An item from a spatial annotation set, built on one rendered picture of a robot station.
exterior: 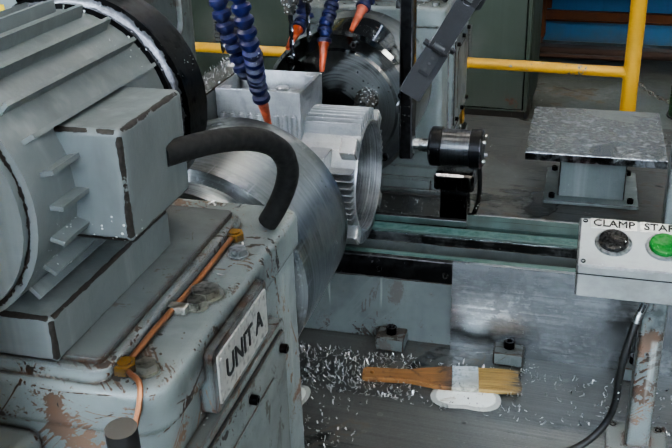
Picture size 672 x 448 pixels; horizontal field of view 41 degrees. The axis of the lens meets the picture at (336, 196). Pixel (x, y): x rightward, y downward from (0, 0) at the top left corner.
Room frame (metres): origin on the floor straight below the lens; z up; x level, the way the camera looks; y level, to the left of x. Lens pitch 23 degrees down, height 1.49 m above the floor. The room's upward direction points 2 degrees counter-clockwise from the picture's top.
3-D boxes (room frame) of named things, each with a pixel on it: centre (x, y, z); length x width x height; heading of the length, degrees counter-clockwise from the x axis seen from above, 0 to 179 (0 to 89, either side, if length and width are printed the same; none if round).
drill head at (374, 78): (1.51, -0.04, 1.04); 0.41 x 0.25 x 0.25; 164
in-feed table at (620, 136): (1.59, -0.49, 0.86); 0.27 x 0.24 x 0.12; 164
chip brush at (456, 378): (0.98, -0.13, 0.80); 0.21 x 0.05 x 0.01; 82
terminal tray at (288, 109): (1.20, 0.09, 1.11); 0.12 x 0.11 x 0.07; 74
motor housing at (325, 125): (1.19, 0.05, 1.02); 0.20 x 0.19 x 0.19; 74
